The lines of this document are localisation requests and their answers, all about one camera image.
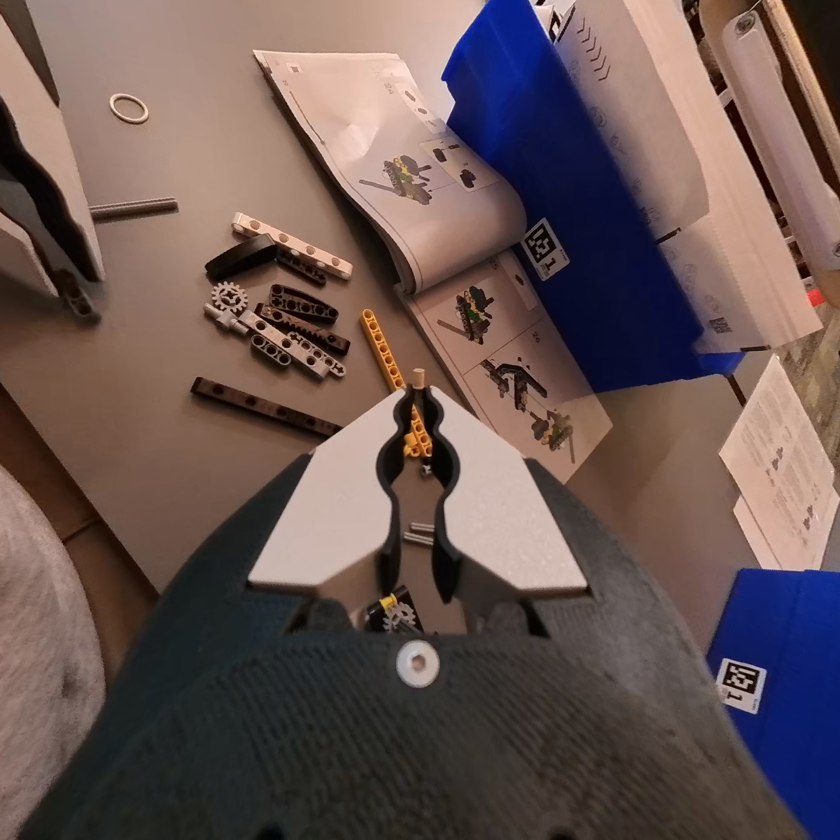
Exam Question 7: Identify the black curved lego panel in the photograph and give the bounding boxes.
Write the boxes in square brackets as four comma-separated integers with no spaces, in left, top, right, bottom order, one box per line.
[205,235,277,280]

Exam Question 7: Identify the long black lego beam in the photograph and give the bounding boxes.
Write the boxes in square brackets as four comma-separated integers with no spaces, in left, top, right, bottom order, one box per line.
[190,376,343,438]

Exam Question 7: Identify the white lego beam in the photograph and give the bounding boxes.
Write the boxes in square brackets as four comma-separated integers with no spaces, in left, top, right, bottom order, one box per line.
[231,211,353,282]

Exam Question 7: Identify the open lego instruction booklet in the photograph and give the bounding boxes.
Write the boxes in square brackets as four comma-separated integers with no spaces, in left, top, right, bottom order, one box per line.
[252,49,614,466]

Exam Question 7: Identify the dark grey lego axle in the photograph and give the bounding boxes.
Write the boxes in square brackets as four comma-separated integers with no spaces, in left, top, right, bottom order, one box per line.
[91,197,179,224]

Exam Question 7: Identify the long yellow lego beam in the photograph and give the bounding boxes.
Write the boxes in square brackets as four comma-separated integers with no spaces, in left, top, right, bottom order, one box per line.
[360,308,435,460]

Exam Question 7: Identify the black curved lego liftarm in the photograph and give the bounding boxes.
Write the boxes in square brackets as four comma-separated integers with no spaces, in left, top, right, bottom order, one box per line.
[268,283,341,327]

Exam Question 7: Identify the blue plastic bin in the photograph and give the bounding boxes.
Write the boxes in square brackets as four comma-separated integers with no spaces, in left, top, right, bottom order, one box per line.
[441,0,746,395]
[705,567,840,840]

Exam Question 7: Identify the lego gear assembly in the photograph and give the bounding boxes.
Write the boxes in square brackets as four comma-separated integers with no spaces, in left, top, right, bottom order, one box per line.
[364,586,419,634]

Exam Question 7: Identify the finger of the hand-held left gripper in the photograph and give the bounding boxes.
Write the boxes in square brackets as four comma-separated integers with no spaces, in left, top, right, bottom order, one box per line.
[0,164,67,299]
[0,13,107,284]

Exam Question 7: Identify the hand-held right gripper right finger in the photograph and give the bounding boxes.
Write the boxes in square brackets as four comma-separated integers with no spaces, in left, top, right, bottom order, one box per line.
[425,386,589,603]

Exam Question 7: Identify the white paper bags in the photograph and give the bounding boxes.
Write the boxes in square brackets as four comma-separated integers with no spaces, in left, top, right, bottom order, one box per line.
[532,0,824,352]

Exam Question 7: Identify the printed paper sheet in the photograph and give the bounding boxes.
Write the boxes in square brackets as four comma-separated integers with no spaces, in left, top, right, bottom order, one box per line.
[731,492,840,572]
[718,354,840,526]

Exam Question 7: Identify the black lego gear rack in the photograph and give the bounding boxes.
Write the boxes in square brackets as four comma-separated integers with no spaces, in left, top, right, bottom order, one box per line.
[255,303,352,357]

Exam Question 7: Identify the black document holder stand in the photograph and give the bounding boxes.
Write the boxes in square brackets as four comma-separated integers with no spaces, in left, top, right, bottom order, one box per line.
[682,0,840,309]

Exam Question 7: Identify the small thin black lego beam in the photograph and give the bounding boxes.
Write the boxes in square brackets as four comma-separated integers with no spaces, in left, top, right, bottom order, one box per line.
[276,249,327,286]

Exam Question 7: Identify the thin light grey lego liftarm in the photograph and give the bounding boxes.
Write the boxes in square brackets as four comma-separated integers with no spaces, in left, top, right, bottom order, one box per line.
[289,333,347,382]

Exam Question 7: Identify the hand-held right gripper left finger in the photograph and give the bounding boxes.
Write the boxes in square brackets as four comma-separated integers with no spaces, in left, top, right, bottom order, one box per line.
[247,387,410,602]

